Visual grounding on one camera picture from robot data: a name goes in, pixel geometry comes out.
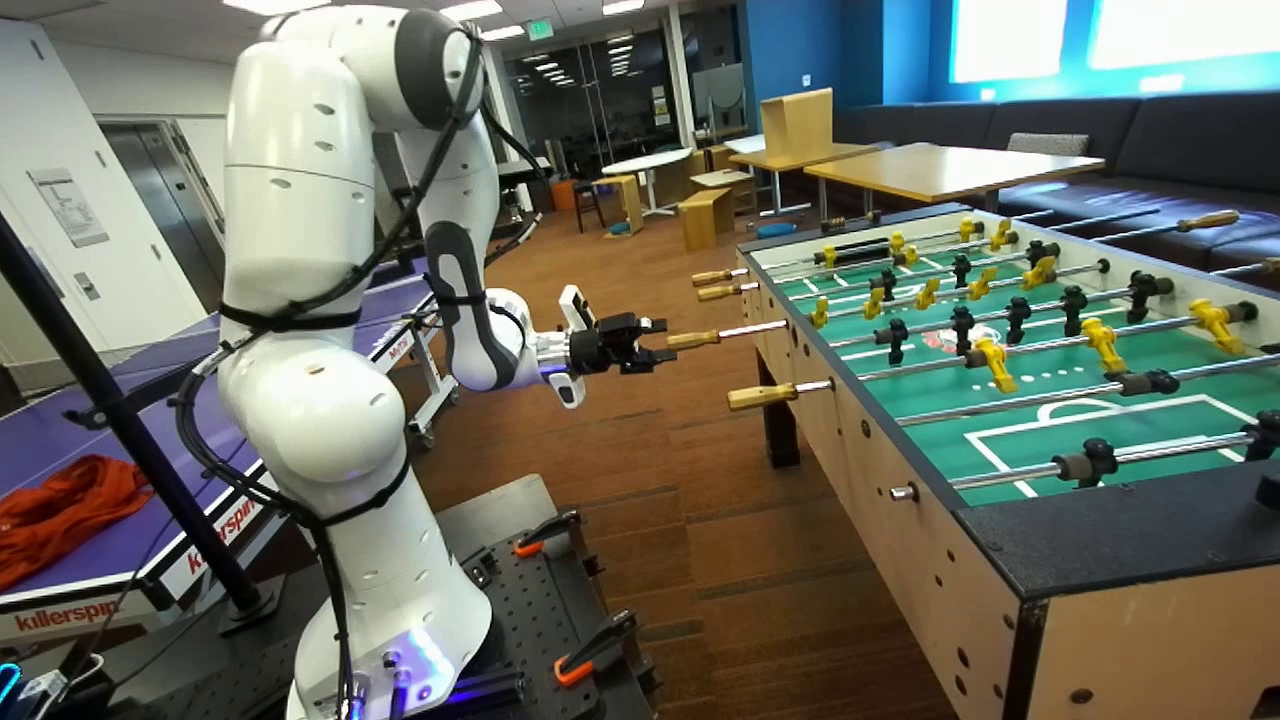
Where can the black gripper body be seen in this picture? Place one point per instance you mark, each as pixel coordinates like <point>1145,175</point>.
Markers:
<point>607,346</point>

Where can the yellow three-man foosball rod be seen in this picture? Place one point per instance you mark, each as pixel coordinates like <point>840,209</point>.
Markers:
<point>762,392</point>

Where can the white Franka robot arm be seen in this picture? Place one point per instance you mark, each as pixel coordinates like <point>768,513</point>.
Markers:
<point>333,427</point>

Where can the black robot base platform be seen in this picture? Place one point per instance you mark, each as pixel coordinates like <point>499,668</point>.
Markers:
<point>532,603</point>

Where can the yellow two-man foosball rod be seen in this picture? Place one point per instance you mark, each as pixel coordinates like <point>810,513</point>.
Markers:
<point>724,290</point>

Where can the yellow goalie foosball rod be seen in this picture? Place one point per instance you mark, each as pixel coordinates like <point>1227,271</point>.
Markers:
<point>719,277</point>

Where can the black three-man foosball rod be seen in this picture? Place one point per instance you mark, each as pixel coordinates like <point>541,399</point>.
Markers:
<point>956,271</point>

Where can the black five-man foosball rod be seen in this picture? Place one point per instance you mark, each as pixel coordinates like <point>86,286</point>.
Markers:
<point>1018,318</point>

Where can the black goalie foosball rod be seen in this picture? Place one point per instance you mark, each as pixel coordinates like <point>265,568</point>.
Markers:
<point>1091,462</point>

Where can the black two-man foosball rod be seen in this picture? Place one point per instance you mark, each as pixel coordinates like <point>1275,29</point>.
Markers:
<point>1141,381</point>

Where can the wooden cube stool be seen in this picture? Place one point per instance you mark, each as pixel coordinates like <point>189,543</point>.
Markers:
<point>705,223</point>

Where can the small wooden crate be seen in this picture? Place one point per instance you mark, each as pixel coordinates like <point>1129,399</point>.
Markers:
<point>621,200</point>

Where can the white round table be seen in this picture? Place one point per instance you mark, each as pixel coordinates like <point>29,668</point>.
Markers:
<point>647,162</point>

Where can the small light wooden table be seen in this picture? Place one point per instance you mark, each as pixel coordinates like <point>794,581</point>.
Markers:
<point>782,162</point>

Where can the tall wooden box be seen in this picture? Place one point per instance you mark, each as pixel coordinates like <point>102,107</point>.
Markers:
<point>798,120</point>

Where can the green exit sign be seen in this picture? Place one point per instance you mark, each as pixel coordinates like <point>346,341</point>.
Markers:
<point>536,29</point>

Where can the rectangular ceiling light panel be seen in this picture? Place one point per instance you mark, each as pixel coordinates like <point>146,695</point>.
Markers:
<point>621,5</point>
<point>468,9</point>
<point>254,5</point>
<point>507,34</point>

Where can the large light wooden table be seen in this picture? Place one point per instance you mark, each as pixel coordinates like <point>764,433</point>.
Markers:
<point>944,168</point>

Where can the wooden foosball table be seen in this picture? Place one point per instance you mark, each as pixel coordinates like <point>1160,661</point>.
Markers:
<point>934,572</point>

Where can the grey chair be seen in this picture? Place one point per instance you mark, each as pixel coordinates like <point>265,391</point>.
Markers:
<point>1046,142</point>

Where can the bright window pane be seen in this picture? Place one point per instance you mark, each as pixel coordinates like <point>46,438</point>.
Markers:
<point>1181,29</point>
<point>1005,42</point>

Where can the black stand pole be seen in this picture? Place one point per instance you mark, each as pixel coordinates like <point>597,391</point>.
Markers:
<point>121,413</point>

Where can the orange cloth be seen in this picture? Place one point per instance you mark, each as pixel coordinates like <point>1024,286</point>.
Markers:
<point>65,513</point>

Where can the dark blue bench sofa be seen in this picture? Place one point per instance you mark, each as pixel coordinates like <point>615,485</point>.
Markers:
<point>1186,142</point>

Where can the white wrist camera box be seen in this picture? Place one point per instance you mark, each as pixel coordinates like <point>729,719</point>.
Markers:
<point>578,304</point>

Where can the white wall notice sheet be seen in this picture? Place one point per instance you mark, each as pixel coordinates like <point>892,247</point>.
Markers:
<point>65,204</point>

